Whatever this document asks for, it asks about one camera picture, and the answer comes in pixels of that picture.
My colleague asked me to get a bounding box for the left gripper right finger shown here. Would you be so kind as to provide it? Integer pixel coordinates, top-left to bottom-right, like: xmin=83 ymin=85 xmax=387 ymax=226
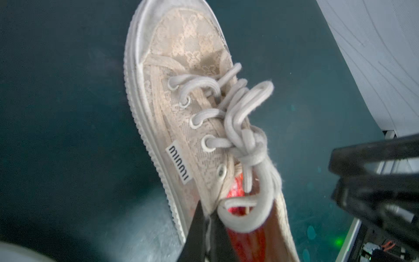
xmin=208 ymin=212 xmax=239 ymax=262

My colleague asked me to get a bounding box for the beige sneaker one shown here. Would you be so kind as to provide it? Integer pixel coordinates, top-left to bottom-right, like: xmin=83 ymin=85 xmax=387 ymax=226
xmin=124 ymin=1 xmax=299 ymax=262

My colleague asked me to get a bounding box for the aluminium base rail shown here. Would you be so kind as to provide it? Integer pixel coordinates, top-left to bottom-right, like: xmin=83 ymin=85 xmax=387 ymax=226
xmin=335 ymin=218 xmax=362 ymax=262

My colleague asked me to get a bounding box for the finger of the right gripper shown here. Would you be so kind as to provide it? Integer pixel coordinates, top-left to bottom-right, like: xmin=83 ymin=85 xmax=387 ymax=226
xmin=332 ymin=178 xmax=419 ymax=249
xmin=328 ymin=134 xmax=419 ymax=177

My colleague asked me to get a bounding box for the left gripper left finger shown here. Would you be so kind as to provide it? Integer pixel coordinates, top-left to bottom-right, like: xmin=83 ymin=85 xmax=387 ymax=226
xmin=177 ymin=202 xmax=206 ymax=262

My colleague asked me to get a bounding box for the white sneaker with laces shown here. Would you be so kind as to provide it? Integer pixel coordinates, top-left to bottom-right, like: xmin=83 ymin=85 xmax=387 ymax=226
xmin=0 ymin=241 xmax=56 ymax=262

